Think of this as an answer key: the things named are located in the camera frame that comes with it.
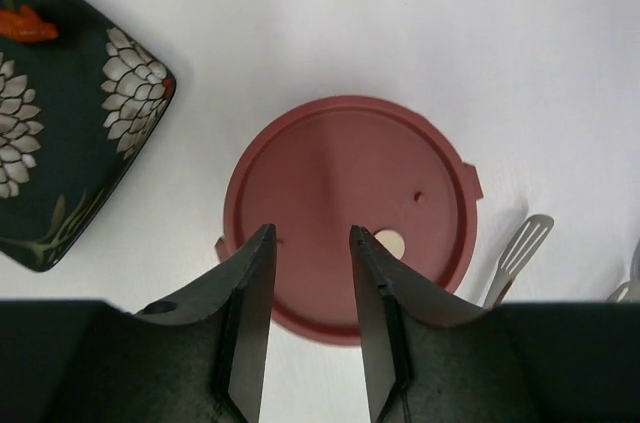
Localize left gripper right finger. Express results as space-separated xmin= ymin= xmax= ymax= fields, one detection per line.
xmin=349 ymin=226 xmax=495 ymax=422

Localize metal food tongs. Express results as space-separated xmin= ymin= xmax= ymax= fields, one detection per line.
xmin=483 ymin=214 xmax=639 ymax=308

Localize red round lid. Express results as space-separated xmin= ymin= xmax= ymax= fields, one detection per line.
xmin=216 ymin=95 xmax=483 ymax=346

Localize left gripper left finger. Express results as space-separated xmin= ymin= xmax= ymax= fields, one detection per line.
xmin=137 ymin=224 xmax=276 ymax=422

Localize black square plate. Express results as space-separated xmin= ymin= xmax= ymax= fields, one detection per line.
xmin=1 ymin=0 xmax=177 ymax=272

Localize toy red sausage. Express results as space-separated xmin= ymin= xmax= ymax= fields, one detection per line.
xmin=0 ymin=5 xmax=59 ymax=43

